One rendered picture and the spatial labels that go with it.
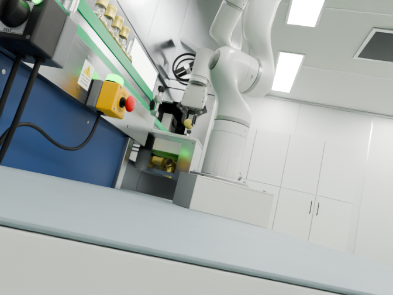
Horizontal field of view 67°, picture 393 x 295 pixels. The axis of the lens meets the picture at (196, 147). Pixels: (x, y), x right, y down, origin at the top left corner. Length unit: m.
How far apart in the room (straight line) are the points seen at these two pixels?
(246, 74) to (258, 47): 0.12
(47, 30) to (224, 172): 0.61
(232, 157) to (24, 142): 0.55
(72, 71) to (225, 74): 0.45
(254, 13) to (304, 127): 4.46
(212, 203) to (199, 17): 1.78
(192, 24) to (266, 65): 1.41
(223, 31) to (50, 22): 0.87
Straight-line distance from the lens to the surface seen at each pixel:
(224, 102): 0.95
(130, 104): 0.74
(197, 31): 2.34
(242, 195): 0.86
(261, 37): 1.05
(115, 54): 0.89
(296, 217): 4.74
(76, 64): 0.71
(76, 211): 0.17
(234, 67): 0.94
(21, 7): 0.51
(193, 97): 1.26
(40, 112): 0.67
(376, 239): 5.52
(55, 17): 0.53
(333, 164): 4.92
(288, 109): 5.49
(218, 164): 0.91
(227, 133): 0.92
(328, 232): 4.83
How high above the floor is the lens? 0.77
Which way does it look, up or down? 10 degrees up
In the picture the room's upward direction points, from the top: 14 degrees clockwise
